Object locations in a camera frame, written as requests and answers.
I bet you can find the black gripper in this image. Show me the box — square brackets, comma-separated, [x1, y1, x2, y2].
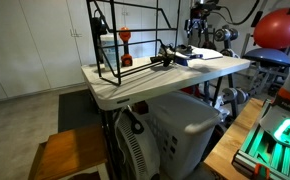
[184, 5, 212, 38]

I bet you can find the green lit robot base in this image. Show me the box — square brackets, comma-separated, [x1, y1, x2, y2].
[231, 98, 290, 180]

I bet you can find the chrome dumbbell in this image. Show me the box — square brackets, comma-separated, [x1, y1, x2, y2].
[219, 48, 241, 59]
[214, 27, 240, 43]
[222, 87, 250, 105]

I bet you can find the white paper pad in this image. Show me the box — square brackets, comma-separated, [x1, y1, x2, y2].
[189, 45, 224, 61]

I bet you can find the blue box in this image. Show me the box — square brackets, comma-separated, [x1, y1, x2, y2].
[174, 54, 204, 67]

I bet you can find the black hand tool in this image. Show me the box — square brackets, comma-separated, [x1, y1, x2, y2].
[149, 43, 177, 68]

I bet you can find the blue padded seat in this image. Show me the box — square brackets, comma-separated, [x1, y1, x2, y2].
[243, 47, 290, 67]

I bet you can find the red exercise ball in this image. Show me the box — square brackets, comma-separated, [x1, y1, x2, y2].
[253, 7, 290, 50]

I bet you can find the clear plastic container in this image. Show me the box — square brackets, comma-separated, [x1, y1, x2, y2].
[99, 33, 123, 71]

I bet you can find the black tool hanging on rack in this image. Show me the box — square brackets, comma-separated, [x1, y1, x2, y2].
[90, 16, 109, 64]

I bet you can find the white laundry basket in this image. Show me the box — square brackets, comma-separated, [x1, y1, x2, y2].
[144, 91, 223, 180]

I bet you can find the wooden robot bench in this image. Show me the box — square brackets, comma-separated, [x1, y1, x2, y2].
[203, 97, 266, 180]

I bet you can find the white round fan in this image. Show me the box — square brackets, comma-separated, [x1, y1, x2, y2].
[114, 109, 161, 180]

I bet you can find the dark floor mat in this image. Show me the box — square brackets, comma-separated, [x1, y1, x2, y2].
[57, 88, 103, 134]

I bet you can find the wooden stool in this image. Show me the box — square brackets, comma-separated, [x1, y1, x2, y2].
[27, 124, 111, 180]

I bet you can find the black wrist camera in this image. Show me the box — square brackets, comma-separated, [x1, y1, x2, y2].
[203, 0, 221, 7]

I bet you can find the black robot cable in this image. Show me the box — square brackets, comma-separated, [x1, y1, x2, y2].
[214, 0, 263, 26]

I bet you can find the orange cordless drill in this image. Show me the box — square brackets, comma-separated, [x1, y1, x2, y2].
[118, 26, 134, 68]

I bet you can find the black wire shoe rack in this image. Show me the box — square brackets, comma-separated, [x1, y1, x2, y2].
[85, 0, 182, 87]

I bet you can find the metal seat frame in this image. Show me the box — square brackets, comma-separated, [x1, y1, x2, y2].
[248, 63, 290, 97]

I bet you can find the white wall cabinet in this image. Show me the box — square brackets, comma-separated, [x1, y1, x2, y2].
[0, 0, 96, 104]

